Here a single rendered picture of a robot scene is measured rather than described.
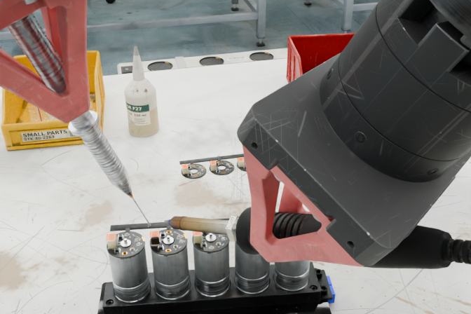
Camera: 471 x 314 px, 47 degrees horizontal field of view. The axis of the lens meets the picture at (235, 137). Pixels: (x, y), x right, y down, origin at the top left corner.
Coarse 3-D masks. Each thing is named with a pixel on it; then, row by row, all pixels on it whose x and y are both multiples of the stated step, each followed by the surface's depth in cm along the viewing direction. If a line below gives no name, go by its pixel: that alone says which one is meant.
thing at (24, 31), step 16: (32, 16) 24; (16, 32) 24; (32, 32) 24; (32, 48) 25; (48, 48) 25; (32, 64) 25; (48, 64) 25; (48, 80) 26; (64, 80) 26; (80, 128) 28; (96, 128) 28; (96, 144) 29; (96, 160) 29; (112, 160) 30; (112, 176) 30
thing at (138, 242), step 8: (128, 232) 37; (136, 232) 37; (120, 240) 36; (136, 240) 36; (144, 240) 36; (120, 248) 36; (128, 248) 36; (136, 248) 36; (112, 256) 35; (120, 256) 35; (128, 256) 35
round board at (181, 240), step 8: (160, 232) 37; (176, 232) 37; (160, 240) 36; (176, 240) 36; (184, 240) 36; (152, 248) 36; (160, 248) 36; (168, 248) 36; (176, 248) 36; (184, 248) 36
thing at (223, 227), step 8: (176, 216) 33; (184, 216) 33; (232, 216) 29; (176, 224) 33; (184, 224) 32; (192, 224) 32; (200, 224) 31; (208, 224) 31; (216, 224) 30; (224, 224) 30; (232, 224) 29; (208, 232) 31; (216, 232) 30; (224, 232) 30; (232, 232) 29; (232, 240) 29
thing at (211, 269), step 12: (204, 252) 36; (216, 252) 36; (228, 252) 37; (204, 264) 36; (216, 264) 36; (228, 264) 37; (204, 276) 37; (216, 276) 37; (228, 276) 38; (204, 288) 37; (216, 288) 37; (228, 288) 38
